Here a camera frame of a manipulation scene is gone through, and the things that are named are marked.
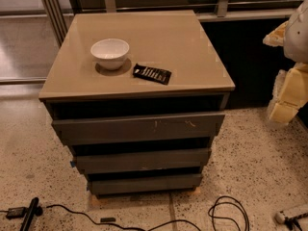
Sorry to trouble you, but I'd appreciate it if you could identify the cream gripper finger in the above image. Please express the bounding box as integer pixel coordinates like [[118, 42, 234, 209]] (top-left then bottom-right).
[[268, 63, 308, 124], [263, 21, 288, 47]]

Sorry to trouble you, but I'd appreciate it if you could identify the grey drawer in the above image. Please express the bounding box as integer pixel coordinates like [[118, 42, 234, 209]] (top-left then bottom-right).
[[88, 173, 202, 195], [75, 148, 211, 174], [52, 113, 224, 145]]

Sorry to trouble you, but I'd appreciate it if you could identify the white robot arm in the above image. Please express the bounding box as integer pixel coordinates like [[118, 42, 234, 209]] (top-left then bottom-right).
[[263, 0, 308, 125]]

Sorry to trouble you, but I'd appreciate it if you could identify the grey drawer cabinet beige top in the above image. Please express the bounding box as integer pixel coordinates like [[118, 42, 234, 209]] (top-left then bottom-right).
[[38, 10, 236, 197]]

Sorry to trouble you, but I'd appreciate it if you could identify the grey bottom drawer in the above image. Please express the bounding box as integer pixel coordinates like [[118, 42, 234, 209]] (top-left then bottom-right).
[[88, 173, 202, 195]]

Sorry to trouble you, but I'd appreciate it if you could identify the grey top drawer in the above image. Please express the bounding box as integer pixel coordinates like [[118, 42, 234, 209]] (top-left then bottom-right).
[[52, 113, 224, 145]]

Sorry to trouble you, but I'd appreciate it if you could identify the black snack packet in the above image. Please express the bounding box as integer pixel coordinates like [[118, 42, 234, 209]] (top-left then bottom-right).
[[133, 64, 171, 85]]

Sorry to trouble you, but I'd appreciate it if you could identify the white power strip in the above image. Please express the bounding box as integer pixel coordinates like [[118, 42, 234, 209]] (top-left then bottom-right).
[[274, 203, 308, 225]]

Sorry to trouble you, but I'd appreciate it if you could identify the white ceramic bowl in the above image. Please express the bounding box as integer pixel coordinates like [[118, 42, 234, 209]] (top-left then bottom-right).
[[90, 38, 130, 70]]

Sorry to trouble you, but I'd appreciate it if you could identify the blue tape piece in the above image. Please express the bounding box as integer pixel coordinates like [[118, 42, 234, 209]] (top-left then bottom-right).
[[70, 161, 76, 167]]

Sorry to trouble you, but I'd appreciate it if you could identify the black bar device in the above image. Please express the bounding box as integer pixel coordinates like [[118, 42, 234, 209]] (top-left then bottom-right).
[[19, 197, 43, 231]]

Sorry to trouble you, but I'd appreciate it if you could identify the black power adapter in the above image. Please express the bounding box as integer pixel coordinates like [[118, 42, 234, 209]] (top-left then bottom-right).
[[6, 207, 27, 219]]

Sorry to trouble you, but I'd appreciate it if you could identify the metal railing frame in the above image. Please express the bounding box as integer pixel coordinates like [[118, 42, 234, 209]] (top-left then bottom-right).
[[36, 0, 308, 46]]

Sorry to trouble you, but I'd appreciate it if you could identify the black floor cable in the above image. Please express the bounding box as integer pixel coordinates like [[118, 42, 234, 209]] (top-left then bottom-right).
[[45, 195, 250, 231]]

